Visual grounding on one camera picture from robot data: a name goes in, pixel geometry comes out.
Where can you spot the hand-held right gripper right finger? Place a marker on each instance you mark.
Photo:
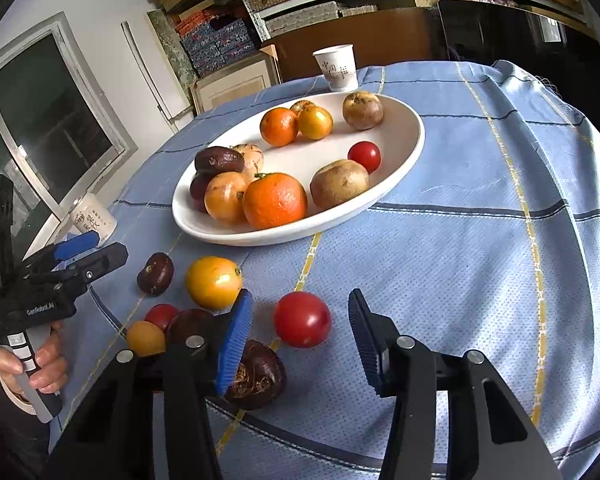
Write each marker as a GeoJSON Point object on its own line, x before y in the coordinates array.
{"type": "Point", "coordinates": [365, 345]}

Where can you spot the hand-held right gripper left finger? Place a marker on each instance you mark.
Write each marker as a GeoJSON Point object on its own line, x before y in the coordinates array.
{"type": "Point", "coordinates": [235, 345]}

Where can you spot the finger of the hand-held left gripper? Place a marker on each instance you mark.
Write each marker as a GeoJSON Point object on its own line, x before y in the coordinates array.
{"type": "Point", "coordinates": [105, 260]}
{"type": "Point", "coordinates": [77, 246]}

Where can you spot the orange passion fruit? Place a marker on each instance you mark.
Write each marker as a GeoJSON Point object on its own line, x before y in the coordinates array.
{"type": "Point", "coordinates": [146, 339]}
{"type": "Point", "coordinates": [222, 200]}

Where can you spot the wrinkled purple passion fruit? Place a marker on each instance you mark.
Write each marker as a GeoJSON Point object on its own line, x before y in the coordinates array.
{"type": "Point", "coordinates": [217, 160]}

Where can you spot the medium brown pear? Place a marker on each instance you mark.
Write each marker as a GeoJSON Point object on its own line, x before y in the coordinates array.
{"type": "Point", "coordinates": [339, 184]}

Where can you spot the pale pink pomegranate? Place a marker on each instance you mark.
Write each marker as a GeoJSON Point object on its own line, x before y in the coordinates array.
{"type": "Point", "coordinates": [252, 157]}

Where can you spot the white oval plate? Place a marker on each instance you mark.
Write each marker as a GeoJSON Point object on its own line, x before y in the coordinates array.
{"type": "Point", "coordinates": [300, 160]}

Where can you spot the large orange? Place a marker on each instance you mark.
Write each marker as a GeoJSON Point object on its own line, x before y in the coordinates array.
{"type": "Point", "coordinates": [279, 127]}

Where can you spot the large brown pear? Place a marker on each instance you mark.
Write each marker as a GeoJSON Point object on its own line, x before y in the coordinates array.
{"type": "Point", "coordinates": [362, 110]}

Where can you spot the person's left hand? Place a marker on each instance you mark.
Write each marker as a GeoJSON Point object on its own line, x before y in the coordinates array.
{"type": "Point", "coordinates": [50, 365]}

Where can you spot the white printed paper cup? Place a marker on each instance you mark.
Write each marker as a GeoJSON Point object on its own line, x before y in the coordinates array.
{"type": "Point", "coordinates": [95, 215]}
{"type": "Point", "coordinates": [337, 70]}

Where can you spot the brown mangosteen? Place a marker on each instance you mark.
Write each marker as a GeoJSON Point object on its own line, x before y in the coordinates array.
{"type": "Point", "coordinates": [260, 375]}

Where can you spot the yellow orange tomato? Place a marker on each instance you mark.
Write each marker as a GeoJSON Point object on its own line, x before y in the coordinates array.
{"type": "Point", "coordinates": [213, 282]}

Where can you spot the small red tomato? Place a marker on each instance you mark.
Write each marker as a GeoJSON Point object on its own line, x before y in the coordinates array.
{"type": "Point", "coordinates": [160, 316]}

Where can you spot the white framed window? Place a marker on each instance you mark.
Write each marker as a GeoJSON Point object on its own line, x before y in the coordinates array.
{"type": "Point", "coordinates": [55, 125]}

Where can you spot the blue checked tablecloth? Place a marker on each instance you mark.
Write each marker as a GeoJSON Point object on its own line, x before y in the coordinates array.
{"type": "Point", "coordinates": [455, 260]}

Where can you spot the mandarin with green stem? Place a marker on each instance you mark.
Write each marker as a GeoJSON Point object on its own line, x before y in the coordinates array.
{"type": "Point", "coordinates": [275, 202]}

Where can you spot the long white strip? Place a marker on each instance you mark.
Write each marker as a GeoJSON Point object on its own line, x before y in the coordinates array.
{"type": "Point", "coordinates": [140, 70]}

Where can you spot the green marbled board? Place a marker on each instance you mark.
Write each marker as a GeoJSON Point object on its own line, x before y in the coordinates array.
{"type": "Point", "coordinates": [172, 55]}

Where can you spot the stack of blue patterned boxes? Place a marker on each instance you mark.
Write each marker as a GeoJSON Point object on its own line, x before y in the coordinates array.
{"type": "Point", "coordinates": [220, 45]}

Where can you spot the white metal shelf rack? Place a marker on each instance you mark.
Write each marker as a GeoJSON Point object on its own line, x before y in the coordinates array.
{"type": "Point", "coordinates": [257, 17]}

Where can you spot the brown wooden board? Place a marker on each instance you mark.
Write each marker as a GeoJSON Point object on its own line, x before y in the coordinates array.
{"type": "Point", "coordinates": [380, 35]}

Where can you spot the glossy black panel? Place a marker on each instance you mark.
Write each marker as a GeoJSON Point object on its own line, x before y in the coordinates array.
{"type": "Point", "coordinates": [490, 35]}

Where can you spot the pale wooden picture frame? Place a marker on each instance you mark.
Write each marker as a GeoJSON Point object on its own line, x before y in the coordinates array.
{"type": "Point", "coordinates": [230, 85]}

